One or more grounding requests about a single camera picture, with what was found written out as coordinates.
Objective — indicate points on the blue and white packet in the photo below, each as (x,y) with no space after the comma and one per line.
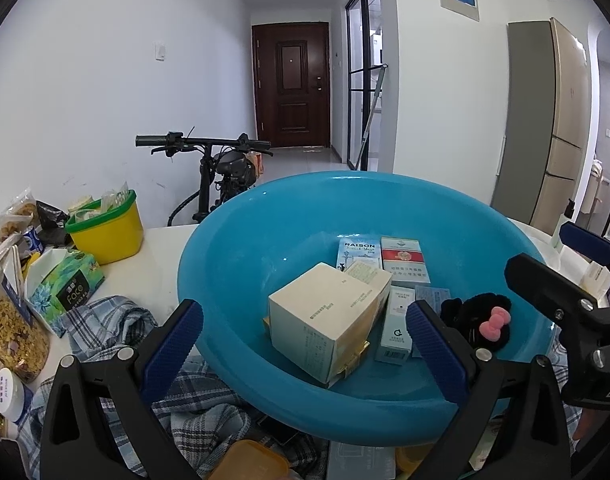
(32,240)

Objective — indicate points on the black bicycle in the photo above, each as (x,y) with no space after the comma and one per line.
(230,167)

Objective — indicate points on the black scrunchie with pink bow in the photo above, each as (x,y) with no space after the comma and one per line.
(475,310)

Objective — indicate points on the orange container lid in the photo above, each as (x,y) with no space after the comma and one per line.
(250,462)

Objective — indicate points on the black framed glass door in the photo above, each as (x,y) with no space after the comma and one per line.
(365,85)

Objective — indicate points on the white jar with blue label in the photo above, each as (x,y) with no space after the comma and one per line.
(10,395)

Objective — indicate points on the orange patterned bag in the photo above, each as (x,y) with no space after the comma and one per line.
(256,162)

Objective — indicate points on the pale blue packet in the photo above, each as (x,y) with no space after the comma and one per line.
(432,296)

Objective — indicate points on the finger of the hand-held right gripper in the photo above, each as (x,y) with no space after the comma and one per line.
(535,275)
(585,240)

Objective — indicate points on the yellow container with green rim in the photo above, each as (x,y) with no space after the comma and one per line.
(110,240)

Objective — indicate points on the brown door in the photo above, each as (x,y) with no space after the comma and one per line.
(291,85)

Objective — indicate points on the clear cereal bag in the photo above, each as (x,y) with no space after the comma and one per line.
(12,330)

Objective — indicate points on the small sachet packets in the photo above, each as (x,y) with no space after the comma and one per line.
(97,205)

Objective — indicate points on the pale green pump bottle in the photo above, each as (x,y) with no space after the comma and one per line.
(560,232)

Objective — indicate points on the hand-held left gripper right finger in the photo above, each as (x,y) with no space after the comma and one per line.
(435,355)

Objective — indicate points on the flat light blue box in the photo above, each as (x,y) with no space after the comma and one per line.
(360,462)

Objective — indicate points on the green tissue pack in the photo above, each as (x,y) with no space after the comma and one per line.
(65,290)

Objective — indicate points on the small white teal box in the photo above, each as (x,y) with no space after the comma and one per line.
(395,330)

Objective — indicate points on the large cream box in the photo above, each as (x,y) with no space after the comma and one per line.
(315,320)

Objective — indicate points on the blue plaid cloth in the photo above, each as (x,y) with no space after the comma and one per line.
(110,320)

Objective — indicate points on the beige refrigerator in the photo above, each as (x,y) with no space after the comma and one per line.
(535,125)

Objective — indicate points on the blue plastic basin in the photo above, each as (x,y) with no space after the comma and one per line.
(285,220)

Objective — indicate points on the red and white box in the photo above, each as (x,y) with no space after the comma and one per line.
(404,260)

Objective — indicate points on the clear cookie bag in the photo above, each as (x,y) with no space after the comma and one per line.
(15,215)

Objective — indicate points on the white light switch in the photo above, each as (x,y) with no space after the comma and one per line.
(159,50)

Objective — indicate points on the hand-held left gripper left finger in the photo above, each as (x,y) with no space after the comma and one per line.
(175,345)

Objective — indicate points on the black snack bag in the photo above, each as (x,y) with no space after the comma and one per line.
(52,220)

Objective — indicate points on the mop pole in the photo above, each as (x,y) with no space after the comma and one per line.
(374,110)

